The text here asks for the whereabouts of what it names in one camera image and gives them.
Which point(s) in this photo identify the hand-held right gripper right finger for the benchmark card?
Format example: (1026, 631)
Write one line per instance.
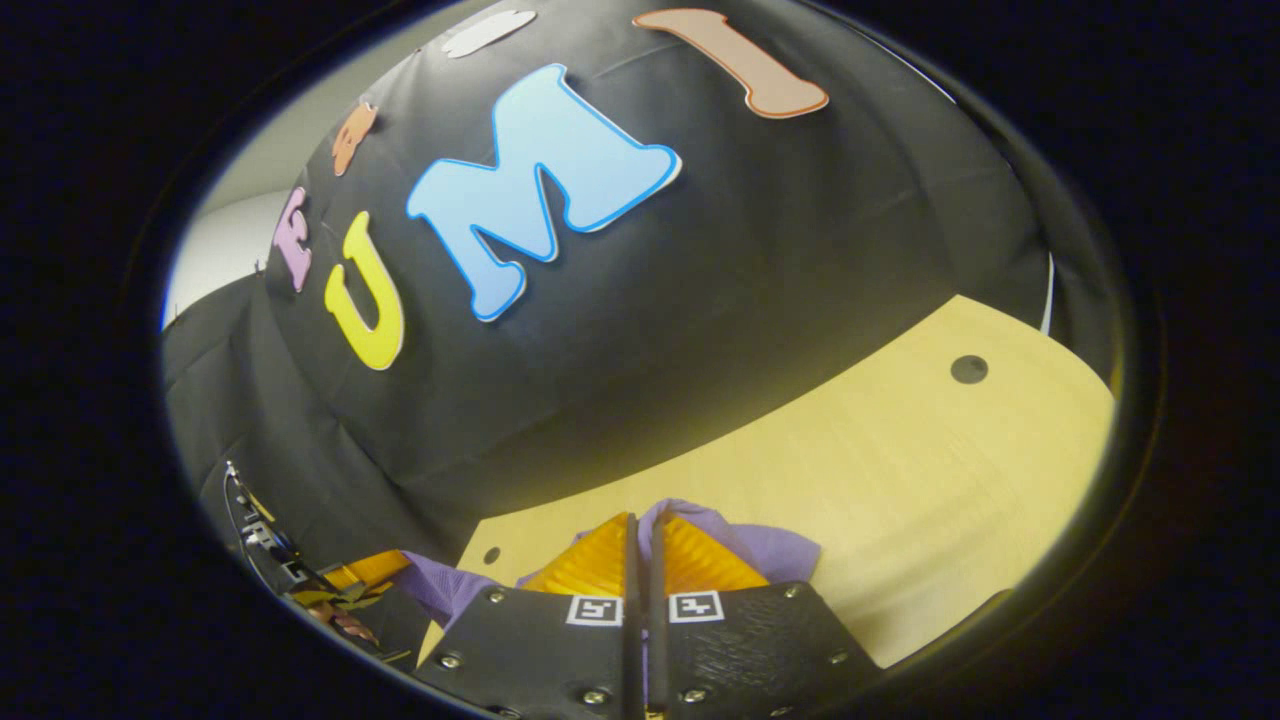
(658, 600)

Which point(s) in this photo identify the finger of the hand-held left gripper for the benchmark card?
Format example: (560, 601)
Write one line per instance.
(370, 570)

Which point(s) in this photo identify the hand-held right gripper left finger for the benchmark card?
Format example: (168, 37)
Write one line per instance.
(630, 600)

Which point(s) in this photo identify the purple button shirt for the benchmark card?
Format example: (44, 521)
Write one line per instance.
(770, 555)

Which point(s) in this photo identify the black backdrop cloth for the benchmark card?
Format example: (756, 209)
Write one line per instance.
(750, 250)

